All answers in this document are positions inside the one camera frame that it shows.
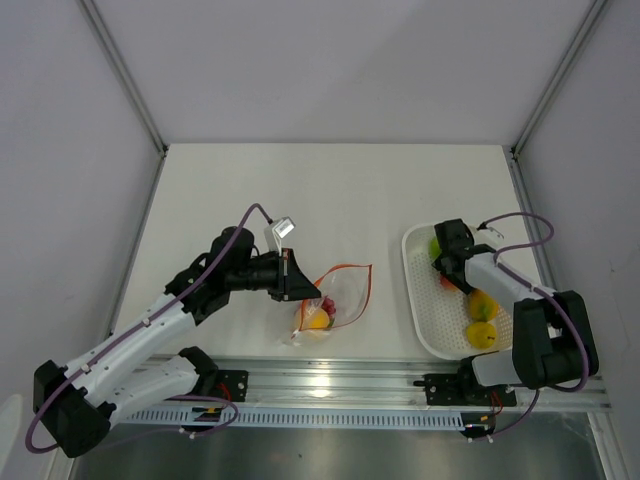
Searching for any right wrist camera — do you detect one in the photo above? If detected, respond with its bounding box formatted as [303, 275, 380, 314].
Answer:
[477, 221, 505, 240]

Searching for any red grape bunch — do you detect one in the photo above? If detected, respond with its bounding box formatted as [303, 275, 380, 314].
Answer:
[321, 296, 336, 318]

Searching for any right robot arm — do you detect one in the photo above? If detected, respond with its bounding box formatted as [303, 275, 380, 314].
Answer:
[432, 215, 599, 404]

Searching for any aluminium front rail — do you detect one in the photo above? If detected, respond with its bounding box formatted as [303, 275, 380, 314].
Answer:
[214, 357, 612, 413]

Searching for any right aluminium frame post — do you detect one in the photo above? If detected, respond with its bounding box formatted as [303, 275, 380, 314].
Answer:
[510, 0, 612, 161]

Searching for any yellow lemon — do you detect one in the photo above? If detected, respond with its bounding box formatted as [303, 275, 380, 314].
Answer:
[465, 321, 498, 350]

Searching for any white slotted cable duct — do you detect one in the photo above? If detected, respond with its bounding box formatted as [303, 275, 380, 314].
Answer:
[124, 405, 465, 431]

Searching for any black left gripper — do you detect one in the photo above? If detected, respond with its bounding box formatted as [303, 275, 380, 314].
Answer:
[227, 248, 321, 302]

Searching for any small yellow orange fruit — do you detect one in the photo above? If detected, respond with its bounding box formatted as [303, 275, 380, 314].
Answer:
[468, 289, 499, 322]

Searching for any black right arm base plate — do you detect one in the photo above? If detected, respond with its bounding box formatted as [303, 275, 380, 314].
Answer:
[413, 373, 517, 407]

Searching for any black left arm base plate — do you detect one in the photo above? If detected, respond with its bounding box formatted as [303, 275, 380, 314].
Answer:
[199, 370, 249, 403]

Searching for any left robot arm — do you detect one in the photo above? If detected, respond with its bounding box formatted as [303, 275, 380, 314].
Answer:
[33, 217, 321, 458]

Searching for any white perforated plastic basket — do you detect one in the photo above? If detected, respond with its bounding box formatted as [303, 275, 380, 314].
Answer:
[401, 223, 485, 361]

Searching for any clear orange zip top bag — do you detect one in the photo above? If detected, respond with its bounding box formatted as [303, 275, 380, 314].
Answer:
[274, 263, 373, 349]

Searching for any green apple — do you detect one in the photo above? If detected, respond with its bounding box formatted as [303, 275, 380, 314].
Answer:
[428, 237, 441, 259]

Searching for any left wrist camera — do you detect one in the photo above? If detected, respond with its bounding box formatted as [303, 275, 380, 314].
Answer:
[264, 216, 295, 255]

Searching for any aluminium frame post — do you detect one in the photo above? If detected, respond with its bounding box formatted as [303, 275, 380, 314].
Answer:
[510, 0, 612, 161]
[76, 0, 168, 157]

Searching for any red peach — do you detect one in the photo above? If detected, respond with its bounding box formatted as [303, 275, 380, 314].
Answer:
[439, 276, 457, 291]

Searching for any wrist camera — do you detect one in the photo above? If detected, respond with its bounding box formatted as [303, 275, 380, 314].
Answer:
[477, 221, 505, 240]
[264, 216, 295, 255]

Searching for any left aluminium frame post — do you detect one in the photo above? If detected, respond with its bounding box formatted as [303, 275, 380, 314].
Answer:
[76, 0, 168, 157]

